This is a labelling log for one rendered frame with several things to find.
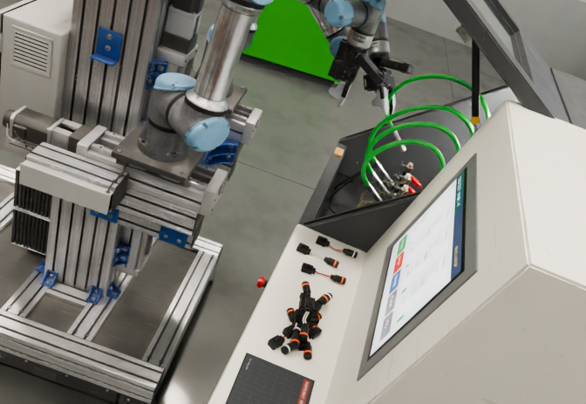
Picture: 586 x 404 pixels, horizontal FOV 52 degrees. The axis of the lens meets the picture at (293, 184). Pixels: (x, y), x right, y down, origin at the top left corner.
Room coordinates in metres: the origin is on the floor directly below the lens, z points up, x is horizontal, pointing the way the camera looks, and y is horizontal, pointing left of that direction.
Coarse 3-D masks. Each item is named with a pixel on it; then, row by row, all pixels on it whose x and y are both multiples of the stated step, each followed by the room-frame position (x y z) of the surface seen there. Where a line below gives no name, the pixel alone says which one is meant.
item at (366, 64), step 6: (360, 54) 1.78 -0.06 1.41; (360, 60) 1.78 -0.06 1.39; (366, 60) 1.78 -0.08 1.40; (366, 66) 1.77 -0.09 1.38; (372, 66) 1.79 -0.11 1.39; (366, 72) 1.77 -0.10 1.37; (372, 72) 1.77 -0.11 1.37; (378, 72) 1.78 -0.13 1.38; (372, 78) 1.77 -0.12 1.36; (378, 78) 1.77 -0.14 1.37; (384, 78) 1.78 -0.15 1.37; (378, 84) 1.77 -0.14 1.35
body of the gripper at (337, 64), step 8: (344, 40) 1.81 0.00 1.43; (344, 48) 1.78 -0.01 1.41; (352, 48) 1.77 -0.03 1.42; (336, 56) 1.80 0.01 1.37; (344, 56) 1.79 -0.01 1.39; (352, 56) 1.78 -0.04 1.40; (336, 64) 1.77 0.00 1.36; (344, 64) 1.77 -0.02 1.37; (352, 64) 1.78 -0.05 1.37; (336, 72) 1.77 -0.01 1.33; (344, 72) 1.77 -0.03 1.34; (352, 72) 1.76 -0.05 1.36; (344, 80) 1.77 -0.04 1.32; (352, 80) 1.76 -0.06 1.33
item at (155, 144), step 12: (144, 132) 1.45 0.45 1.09; (156, 132) 1.43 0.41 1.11; (168, 132) 1.43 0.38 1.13; (144, 144) 1.42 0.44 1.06; (156, 144) 1.42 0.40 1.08; (168, 144) 1.43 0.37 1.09; (180, 144) 1.45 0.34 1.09; (156, 156) 1.41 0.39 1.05; (168, 156) 1.42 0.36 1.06; (180, 156) 1.45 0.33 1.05
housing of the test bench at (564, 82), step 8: (552, 72) 2.03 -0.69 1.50; (560, 72) 2.06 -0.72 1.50; (560, 80) 1.96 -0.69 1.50; (568, 80) 1.99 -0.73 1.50; (576, 80) 2.03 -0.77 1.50; (584, 80) 2.07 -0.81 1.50; (560, 88) 1.86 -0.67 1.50; (568, 88) 1.90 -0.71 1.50; (576, 88) 1.93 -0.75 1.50; (584, 88) 1.97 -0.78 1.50; (560, 96) 1.80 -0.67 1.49; (568, 96) 1.81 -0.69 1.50; (576, 96) 1.84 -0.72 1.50; (584, 96) 1.88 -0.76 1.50; (568, 104) 1.73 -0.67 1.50; (576, 104) 1.76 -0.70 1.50; (584, 104) 1.79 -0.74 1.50; (568, 112) 1.66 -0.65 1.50; (576, 112) 1.68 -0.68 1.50; (584, 112) 1.71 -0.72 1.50; (576, 120) 1.60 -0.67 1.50; (584, 120) 1.63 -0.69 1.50; (584, 128) 1.56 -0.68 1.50
